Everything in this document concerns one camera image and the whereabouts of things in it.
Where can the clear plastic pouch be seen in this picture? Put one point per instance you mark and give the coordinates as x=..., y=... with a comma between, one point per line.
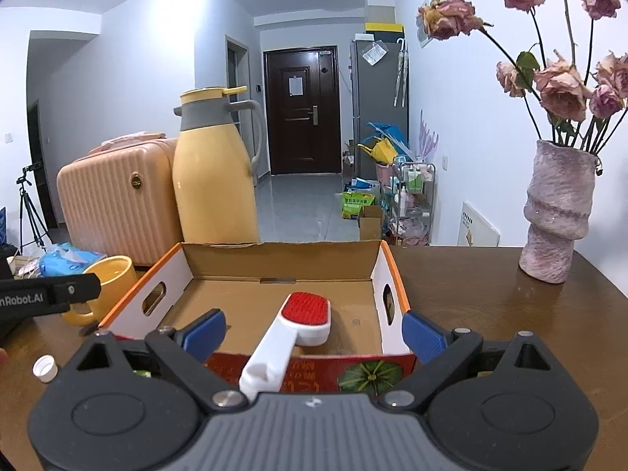
x=374, y=53

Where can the blue folded plastic rack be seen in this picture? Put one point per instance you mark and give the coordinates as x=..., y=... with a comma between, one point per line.
x=387, y=132

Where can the dark brown entrance door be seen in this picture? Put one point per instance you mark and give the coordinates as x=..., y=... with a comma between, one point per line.
x=301, y=122

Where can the yellow thermos jug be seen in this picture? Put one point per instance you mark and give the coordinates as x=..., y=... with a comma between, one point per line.
x=216, y=181

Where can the yellow mug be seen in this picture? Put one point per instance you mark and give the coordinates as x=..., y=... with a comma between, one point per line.
x=113, y=279

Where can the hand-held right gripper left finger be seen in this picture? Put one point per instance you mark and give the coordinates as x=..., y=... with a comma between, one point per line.
x=206, y=332

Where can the grey interior door frame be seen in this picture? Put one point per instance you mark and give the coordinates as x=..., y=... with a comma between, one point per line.
x=238, y=68

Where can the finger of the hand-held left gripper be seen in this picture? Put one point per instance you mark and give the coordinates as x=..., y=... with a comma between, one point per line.
x=81, y=290

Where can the white bottle cap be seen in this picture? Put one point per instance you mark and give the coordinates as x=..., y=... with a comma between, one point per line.
x=45, y=368

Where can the purple wall decoration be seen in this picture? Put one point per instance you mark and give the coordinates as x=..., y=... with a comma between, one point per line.
x=428, y=137

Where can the paper wall note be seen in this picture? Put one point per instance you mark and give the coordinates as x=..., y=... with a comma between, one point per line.
x=423, y=37

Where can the red orange cardboard box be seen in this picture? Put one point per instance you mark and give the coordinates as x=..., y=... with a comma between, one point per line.
x=235, y=299

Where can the black tripod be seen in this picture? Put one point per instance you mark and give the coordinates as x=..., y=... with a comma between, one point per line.
x=30, y=206

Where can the yellow black box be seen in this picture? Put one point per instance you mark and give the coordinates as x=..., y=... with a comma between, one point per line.
x=382, y=30

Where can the bunch of dried roses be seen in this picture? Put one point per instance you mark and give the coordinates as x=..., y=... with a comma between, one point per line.
x=562, y=91

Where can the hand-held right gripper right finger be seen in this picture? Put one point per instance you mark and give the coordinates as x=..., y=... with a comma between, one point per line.
x=424, y=336

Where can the green bag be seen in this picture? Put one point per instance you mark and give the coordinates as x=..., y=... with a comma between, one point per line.
x=358, y=206

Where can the white red lint brush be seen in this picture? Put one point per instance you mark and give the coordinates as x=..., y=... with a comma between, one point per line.
x=274, y=348

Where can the peach ribbed suitcase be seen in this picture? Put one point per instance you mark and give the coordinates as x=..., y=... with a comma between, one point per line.
x=113, y=196

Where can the pink textured vase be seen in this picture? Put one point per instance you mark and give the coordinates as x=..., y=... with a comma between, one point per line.
x=559, y=206

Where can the blue tissue pack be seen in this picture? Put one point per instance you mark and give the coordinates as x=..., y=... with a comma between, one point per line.
x=64, y=260

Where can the small brown cardboard box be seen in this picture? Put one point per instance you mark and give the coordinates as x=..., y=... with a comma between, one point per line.
x=370, y=223

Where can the yellow watering can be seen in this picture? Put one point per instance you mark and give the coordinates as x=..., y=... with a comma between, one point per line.
x=380, y=151

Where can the white folded umbrella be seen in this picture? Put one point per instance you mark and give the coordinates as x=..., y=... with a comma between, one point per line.
x=401, y=71

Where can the grey refrigerator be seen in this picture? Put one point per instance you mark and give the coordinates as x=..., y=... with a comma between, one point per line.
x=378, y=93

